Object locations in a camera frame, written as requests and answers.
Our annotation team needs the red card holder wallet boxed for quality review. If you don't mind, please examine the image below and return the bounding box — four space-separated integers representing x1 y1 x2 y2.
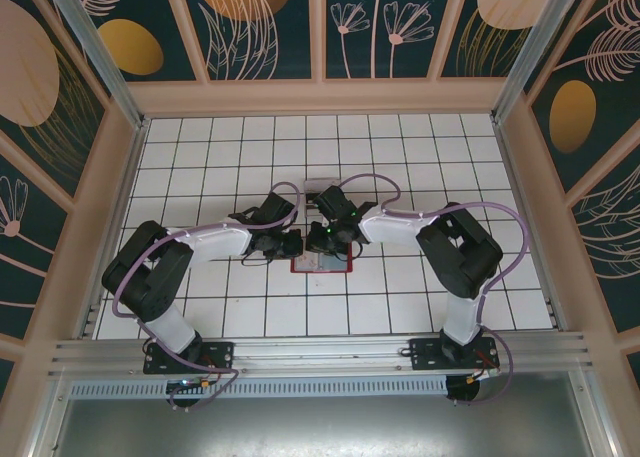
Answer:
289 249 355 275

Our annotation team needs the clear acrylic card stand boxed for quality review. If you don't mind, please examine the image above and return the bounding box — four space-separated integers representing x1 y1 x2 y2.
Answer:
303 176 347 213

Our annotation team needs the grey metal sheet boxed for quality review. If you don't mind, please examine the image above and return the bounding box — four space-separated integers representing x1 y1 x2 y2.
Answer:
29 370 624 457

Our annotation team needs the aluminium profile rail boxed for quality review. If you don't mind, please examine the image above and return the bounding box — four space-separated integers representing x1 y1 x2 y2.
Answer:
47 331 599 378

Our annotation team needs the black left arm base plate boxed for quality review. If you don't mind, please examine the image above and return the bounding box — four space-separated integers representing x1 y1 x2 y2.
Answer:
143 340 236 376

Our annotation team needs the slotted grey cable duct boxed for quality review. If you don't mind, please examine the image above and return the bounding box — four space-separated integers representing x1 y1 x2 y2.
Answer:
69 375 450 399

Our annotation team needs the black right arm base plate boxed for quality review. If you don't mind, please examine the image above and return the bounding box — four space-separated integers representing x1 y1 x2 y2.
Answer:
408 337 501 373

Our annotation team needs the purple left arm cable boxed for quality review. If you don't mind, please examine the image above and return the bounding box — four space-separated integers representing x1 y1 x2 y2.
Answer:
110 180 305 412

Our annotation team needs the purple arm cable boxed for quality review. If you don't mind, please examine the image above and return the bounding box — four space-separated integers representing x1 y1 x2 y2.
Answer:
110 180 305 412
337 173 531 408

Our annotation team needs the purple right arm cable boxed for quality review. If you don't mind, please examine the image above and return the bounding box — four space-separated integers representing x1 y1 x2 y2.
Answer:
337 173 531 408

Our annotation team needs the aluminium frame post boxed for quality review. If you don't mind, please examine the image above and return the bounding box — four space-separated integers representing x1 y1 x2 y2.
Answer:
488 0 586 123
39 0 151 131

